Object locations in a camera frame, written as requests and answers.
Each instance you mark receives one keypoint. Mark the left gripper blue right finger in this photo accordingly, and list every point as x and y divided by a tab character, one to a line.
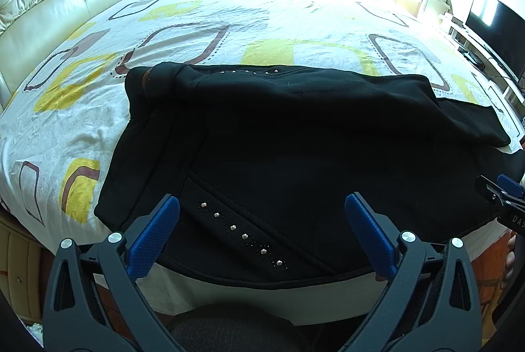
379	248

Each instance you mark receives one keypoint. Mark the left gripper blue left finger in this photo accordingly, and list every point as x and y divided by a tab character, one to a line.
147	235

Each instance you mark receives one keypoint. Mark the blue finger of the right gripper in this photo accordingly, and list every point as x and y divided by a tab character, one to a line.
510	186
490	191

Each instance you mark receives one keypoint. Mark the black pants with studs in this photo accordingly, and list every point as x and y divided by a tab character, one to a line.
261	160

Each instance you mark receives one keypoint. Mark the person right hand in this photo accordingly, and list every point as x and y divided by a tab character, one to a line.
509	262

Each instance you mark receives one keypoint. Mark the white tv stand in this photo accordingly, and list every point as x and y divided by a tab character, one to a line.
493	67

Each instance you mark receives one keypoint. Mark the patterned white bed sheet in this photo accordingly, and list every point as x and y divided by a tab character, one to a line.
61	127

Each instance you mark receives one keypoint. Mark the black flat television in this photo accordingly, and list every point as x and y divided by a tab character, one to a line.
502	31

